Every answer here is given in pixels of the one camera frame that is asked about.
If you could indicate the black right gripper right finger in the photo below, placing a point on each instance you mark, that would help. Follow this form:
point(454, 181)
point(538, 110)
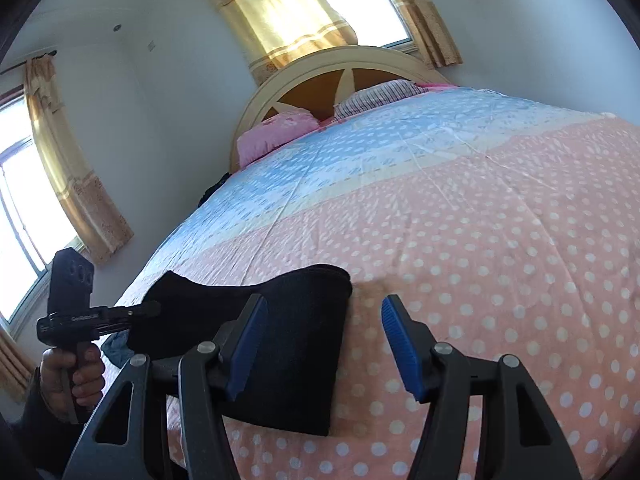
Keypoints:
point(519, 439)

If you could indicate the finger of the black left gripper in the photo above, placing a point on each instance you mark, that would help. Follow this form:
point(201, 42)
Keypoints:
point(147, 309)

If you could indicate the cream wooden headboard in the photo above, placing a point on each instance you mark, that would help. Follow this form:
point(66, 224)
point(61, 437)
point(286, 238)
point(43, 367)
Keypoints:
point(319, 81)

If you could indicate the striped pillow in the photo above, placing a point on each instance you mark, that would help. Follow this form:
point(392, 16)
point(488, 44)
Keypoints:
point(379, 95)

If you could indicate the black pants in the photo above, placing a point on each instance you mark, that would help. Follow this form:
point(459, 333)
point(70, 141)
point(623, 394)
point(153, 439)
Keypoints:
point(291, 383)

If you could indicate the pink pillow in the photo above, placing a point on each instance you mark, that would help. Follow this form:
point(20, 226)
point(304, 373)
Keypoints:
point(272, 133)

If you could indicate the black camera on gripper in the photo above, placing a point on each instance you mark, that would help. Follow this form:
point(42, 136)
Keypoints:
point(71, 283)

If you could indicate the person left hand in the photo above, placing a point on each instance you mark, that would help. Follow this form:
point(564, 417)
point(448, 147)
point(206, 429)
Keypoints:
point(66, 385)

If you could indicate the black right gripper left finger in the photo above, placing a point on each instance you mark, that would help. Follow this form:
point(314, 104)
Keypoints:
point(161, 419)

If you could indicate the yellow curtain side window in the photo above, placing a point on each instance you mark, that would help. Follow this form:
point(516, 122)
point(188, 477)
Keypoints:
point(93, 215)
point(16, 369)

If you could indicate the person left forearm dark sleeve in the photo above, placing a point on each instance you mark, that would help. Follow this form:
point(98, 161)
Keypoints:
point(38, 445)

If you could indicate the pink blue dotted bedspread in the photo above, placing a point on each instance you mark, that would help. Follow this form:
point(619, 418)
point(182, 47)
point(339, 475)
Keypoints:
point(505, 225)

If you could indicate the yellow curtain behind headboard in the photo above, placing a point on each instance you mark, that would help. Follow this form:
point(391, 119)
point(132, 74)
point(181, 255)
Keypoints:
point(275, 33)

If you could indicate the yellow curtain right of window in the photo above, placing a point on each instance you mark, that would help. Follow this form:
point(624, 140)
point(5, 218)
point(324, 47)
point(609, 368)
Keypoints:
point(429, 32)

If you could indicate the dark clothing beside bed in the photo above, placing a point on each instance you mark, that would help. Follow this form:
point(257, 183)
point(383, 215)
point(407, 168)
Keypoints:
point(210, 191)

